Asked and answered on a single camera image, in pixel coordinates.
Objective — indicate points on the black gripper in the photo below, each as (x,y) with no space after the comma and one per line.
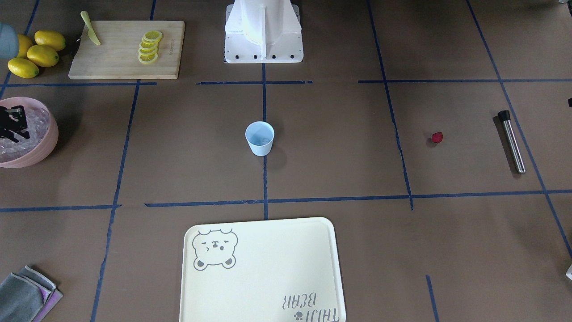
(12,124)

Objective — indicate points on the light blue cup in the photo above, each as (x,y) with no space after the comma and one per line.
(260,136)

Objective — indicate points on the red strawberry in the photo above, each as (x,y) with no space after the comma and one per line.
(437,137)

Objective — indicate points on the steel muddler with black tip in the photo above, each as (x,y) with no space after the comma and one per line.
(505,120)

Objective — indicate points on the pink bowl of ice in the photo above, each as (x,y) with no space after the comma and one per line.
(29,132)

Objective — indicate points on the whole lemon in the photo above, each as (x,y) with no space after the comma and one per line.
(25,43)
(50,38)
(23,68)
(42,56)

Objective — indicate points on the yellow-green plastic knife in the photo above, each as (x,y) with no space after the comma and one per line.
(90,29)

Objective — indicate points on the wooden cutting board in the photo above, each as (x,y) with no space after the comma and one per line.
(116,58)

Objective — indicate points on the lemon slices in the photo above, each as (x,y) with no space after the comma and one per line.
(148,51)

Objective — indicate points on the grey folded cloth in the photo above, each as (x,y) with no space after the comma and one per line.
(27,296)

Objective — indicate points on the cream bear tray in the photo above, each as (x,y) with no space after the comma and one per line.
(262,271)

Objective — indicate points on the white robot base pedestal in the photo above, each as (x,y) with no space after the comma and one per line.
(263,32)

